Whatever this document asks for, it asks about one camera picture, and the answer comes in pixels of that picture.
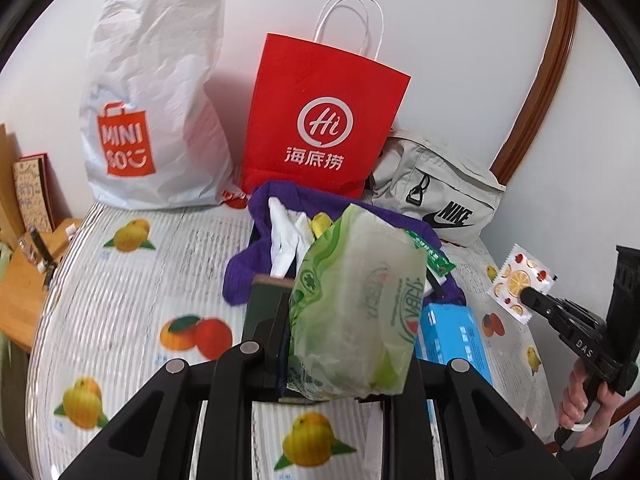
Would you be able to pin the wooden side table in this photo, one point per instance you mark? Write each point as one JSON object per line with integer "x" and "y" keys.
{"x": 25, "y": 300}

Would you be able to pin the tall brown cardboard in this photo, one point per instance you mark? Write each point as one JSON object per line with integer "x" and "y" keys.
{"x": 7, "y": 185}

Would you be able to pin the small black object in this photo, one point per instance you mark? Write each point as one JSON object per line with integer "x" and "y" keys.
{"x": 40, "y": 250}

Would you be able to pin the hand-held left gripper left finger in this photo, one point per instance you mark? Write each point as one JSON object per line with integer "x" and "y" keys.
{"x": 265, "y": 360}

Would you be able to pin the dark green box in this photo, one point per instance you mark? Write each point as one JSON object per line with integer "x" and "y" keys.
{"x": 260, "y": 305}

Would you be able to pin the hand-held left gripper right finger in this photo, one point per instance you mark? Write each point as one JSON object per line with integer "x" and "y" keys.
{"x": 440, "y": 390}

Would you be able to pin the person's right hand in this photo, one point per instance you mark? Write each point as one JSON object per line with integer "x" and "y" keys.
{"x": 572, "y": 400}

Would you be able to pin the red paper bag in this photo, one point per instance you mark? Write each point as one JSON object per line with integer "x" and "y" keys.
{"x": 325, "y": 75}

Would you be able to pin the person's right forearm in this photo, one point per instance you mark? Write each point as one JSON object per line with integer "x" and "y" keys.
{"x": 590, "y": 455}

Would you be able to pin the white crumpled cloth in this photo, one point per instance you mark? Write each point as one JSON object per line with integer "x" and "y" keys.
{"x": 282, "y": 240}

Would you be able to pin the fruit print table cover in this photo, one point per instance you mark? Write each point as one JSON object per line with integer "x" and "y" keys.
{"x": 150, "y": 285}

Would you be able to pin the brown wooden frame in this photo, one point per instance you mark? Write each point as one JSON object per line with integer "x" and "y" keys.
{"x": 550, "y": 70}

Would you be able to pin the yellow cloth item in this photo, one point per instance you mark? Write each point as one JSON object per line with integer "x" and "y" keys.
{"x": 321, "y": 222}

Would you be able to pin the patterned brown box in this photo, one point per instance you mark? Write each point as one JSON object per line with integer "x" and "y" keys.
{"x": 30, "y": 195}

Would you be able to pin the green tissue pack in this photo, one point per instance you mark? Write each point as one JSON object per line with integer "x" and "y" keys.
{"x": 350, "y": 310}

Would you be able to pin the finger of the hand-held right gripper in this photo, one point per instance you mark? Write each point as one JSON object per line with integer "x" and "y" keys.
{"x": 542, "y": 305}

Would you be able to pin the grey waist bag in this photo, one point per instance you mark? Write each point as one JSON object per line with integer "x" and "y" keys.
{"x": 450, "y": 175}

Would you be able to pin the blue box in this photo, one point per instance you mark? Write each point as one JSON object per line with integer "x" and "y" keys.
{"x": 450, "y": 335}

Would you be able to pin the white plastic shopping bag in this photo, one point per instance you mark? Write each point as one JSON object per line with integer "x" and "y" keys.
{"x": 160, "y": 60}

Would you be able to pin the purple cloth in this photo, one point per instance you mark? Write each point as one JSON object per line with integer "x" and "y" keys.
{"x": 245, "y": 270}

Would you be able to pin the fruit print packet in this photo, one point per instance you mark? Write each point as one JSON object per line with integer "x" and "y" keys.
{"x": 515, "y": 275}

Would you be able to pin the small red white packet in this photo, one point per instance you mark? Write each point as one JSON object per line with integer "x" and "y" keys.
{"x": 235, "y": 197}

